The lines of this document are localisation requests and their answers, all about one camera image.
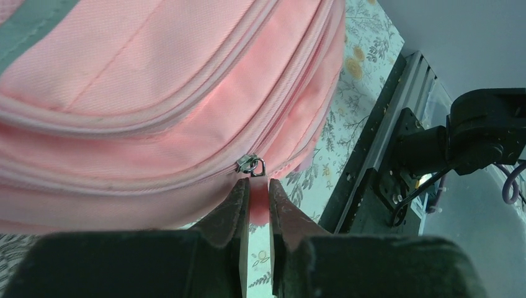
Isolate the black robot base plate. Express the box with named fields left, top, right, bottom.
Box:
left=319, top=52, right=450, bottom=235

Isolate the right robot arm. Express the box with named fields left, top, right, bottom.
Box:
left=393, top=88, right=525, bottom=176

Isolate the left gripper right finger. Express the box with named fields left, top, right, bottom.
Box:
left=269, top=179, right=487, bottom=297

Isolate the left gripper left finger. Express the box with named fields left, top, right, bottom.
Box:
left=4, top=178, right=250, bottom=297

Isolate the pink school backpack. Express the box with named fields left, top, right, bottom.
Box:
left=1, top=0, right=345, bottom=233

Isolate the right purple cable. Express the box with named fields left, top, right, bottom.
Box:
left=493, top=158, right=526, bottom=205

